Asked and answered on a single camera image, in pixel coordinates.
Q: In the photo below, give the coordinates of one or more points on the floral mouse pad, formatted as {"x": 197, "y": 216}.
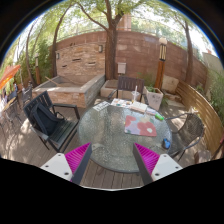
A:
{"x": 141, "y": 126}

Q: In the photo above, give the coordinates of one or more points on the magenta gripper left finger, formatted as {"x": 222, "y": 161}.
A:
{"x": 70, "y": 166}

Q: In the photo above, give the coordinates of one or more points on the wicker metal chair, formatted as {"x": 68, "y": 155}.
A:
{"x": 187, "y": 136}

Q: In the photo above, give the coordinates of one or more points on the square concrete planter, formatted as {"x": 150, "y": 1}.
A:
{"x": 154, "y": 97}

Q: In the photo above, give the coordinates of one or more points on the curved wooden bench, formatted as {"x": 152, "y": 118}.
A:
{"x": 213, "y": 126}

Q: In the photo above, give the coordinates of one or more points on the orange umbrella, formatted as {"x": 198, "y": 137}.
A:
{"x": 8, "y": 74}

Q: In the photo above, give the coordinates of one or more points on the black slatted armchair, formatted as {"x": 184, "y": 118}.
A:
{"x": 64, "y": 131}

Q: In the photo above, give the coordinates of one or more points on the white plastic cup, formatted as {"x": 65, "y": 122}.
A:
{"x": 135, "y": 96}

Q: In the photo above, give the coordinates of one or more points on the round glass patio table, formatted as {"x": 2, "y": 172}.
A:
{"x": 112, "y": 146}

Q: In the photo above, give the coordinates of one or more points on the dark wooden chair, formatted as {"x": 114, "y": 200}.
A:
{"x": 129, "y": 84}

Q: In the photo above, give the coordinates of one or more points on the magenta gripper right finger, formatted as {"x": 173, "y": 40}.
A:
{"x": 153, "y": 166}

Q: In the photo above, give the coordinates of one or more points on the black backpack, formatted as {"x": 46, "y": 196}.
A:
{"x": 44, "y": 120}

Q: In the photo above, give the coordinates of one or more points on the green marker pen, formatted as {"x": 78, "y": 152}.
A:
{"x": 160, "y": 117}

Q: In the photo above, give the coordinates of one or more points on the large tree trunk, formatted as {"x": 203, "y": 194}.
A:
{"x": 113, "y": 10}

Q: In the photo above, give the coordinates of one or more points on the black and white keyboard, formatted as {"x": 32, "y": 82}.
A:
{"x": 101, "y": 106}

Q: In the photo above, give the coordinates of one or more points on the wooden lamp post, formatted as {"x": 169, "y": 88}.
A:
{"x": 161, "y": 63}

